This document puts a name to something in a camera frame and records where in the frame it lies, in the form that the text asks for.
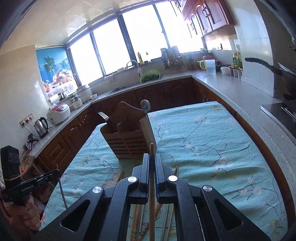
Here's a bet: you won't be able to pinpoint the silver metal fork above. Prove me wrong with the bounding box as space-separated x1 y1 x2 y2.
98 111 109 123

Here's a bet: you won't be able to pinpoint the silver metal spoon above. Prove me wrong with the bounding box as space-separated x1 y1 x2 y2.
140 99 151 113

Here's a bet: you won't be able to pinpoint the person's left hand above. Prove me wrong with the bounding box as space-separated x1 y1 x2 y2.
6 195 41 231

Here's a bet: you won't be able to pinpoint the black speaker box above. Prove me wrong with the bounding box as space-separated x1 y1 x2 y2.
1 146 21 189

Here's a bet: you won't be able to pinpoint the carved dark wooden chopstick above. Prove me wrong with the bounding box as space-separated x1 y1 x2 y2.
137 204 162 241

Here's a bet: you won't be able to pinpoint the teal floral tablecloth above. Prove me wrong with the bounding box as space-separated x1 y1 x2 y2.
42 101 288 240

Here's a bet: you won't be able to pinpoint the steel electric kettle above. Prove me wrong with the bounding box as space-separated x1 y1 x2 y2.
34 117 49 138

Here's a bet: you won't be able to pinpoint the wooden utensil holder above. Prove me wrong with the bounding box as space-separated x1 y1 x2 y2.
100 101 157 159

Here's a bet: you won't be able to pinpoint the white red rice cooker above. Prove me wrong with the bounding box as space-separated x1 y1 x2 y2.
47 103 70 126

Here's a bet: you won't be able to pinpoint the small white steamer pot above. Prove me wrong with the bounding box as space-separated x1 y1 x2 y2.
71 96 83 109

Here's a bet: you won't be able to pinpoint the white steel cooking pot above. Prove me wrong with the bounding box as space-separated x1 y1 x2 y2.
77 84 93 103

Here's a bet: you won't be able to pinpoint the gas stove top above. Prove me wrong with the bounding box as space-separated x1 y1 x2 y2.
260 93 296 143

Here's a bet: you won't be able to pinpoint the fruit poster window blind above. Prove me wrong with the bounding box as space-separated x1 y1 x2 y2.
36 47 78 98

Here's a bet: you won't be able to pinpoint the white bowl on counter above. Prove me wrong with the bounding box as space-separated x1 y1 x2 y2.
220 66 230 75

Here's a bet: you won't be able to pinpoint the green colander with greens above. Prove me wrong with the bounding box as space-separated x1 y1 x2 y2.
140 70 161 83

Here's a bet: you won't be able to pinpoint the chrome sink faucet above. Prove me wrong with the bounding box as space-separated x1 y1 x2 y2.
125 60 142 78

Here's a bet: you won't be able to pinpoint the dish drying rack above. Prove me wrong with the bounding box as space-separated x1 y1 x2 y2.
161 46 185 70

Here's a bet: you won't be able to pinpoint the yellow oil bottle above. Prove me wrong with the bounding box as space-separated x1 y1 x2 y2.
232 52 242 69

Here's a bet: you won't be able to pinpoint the yellow dish soap bottle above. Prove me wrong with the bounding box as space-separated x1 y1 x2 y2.
137 52 144 65

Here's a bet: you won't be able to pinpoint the clear pitcher green handle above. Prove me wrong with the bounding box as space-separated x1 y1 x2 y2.
199 59 216 75

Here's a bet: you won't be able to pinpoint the black wok with handle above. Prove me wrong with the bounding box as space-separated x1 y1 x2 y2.
244 45 296 98

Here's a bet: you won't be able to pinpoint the upper wooden wall cabinets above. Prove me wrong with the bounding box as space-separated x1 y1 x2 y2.
173 1 236 41

